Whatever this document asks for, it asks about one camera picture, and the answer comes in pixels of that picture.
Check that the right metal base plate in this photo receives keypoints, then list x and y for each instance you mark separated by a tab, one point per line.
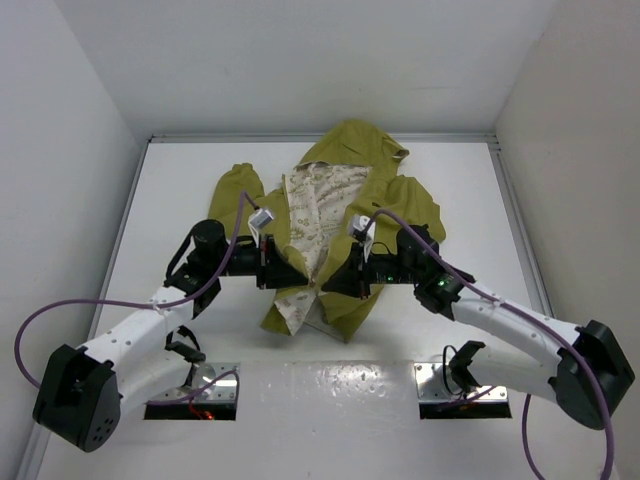
431	388

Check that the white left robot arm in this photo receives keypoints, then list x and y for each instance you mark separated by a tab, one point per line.
86	390

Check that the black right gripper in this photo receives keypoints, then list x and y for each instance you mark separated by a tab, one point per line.
348	279

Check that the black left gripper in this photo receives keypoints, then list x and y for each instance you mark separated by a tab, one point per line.
271	266

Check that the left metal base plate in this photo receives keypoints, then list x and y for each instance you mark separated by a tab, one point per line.
216	383

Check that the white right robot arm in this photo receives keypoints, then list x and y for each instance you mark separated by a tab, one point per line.
582	369

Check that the olive green hooded jacket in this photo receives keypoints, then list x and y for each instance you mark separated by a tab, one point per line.
351	170

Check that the metal base plate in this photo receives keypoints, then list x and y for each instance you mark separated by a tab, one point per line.
216	383
431	388

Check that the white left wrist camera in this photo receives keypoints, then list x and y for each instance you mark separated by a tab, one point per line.
258	221

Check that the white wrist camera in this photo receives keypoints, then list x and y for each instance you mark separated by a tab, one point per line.
362	228
258	221

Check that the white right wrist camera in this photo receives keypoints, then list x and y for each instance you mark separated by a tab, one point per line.
362	228

